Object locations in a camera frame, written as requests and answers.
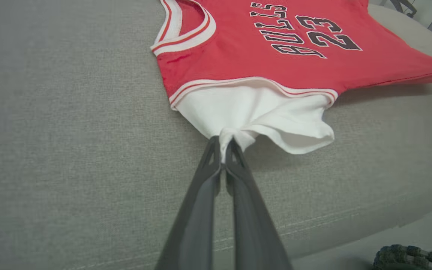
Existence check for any black stand base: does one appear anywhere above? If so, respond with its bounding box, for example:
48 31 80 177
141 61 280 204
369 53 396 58
388 0 418 18

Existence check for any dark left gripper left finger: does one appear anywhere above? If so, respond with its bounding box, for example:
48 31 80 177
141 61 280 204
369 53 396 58
155 135 223 270

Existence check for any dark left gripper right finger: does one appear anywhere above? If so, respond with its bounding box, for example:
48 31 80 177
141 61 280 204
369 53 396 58
225 138 294 270

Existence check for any red white Bulls jersey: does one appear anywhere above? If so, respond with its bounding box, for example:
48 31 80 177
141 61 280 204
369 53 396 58
150 0 432 164

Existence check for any dark segmented cable sleeve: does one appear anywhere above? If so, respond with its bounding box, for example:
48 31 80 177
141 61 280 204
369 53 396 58
373 244 432 270

